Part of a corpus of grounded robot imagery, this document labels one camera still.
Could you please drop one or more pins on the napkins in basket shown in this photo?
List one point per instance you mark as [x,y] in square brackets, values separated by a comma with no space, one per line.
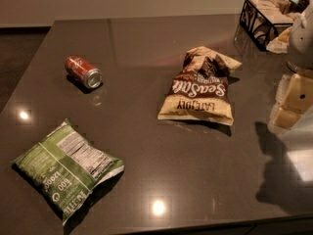
[273,24]

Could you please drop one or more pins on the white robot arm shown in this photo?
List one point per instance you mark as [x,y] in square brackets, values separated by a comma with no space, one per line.
[300,46]

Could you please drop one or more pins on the red soda can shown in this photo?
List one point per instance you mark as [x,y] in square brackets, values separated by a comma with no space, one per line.
[84,72]

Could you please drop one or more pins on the black wire basket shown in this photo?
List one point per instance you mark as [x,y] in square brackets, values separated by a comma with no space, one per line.
[247,21]

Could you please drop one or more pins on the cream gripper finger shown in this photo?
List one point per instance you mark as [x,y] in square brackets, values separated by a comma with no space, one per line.
[294,97]

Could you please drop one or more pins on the brown chip bag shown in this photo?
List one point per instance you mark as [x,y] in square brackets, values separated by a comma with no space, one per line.
[200,90]

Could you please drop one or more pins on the green chip bag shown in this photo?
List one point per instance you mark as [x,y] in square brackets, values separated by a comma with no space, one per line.
[67,168]

